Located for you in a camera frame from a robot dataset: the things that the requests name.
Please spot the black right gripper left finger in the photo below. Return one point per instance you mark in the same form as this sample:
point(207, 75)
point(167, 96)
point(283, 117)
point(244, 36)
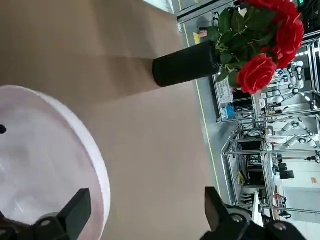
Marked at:
point(62, 225)

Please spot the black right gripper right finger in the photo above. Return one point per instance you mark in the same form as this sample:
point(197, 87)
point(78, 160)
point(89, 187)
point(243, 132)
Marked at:
point(225, 225)

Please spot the white round plate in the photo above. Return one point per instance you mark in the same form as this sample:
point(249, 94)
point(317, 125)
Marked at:
point(37, 150)

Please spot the red rose bouquet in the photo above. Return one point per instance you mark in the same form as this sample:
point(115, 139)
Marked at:
point(255, 72)

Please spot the black cylindrical vase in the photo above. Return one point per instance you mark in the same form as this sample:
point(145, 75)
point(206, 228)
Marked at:
point(182, 65)

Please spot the aluminium frame workcell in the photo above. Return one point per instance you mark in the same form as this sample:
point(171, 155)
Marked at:
point(250, 151)

